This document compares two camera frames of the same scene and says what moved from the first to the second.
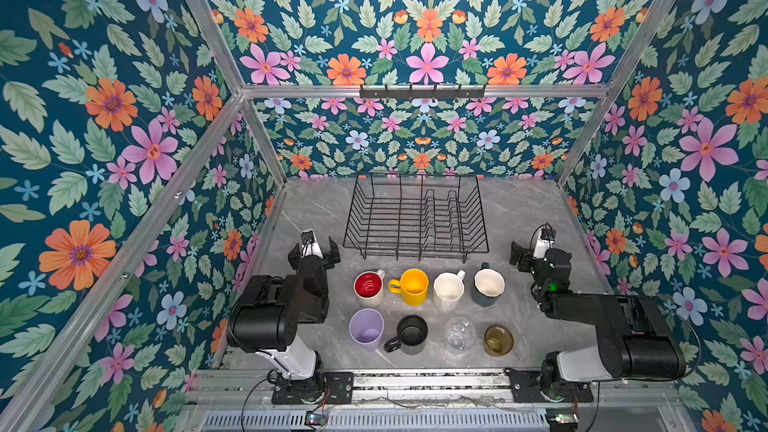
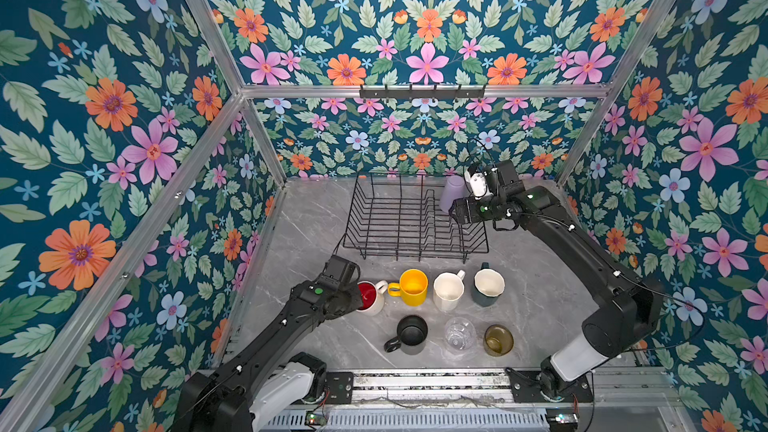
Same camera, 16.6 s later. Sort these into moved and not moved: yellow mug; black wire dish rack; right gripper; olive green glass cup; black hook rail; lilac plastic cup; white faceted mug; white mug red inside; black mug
Moved: white mug red inside; right gripper; lilac plastic cup
Not moved: olive green glass cup; black hook rail; yellow mug; black mug; black wire dish rack; white faceted mug
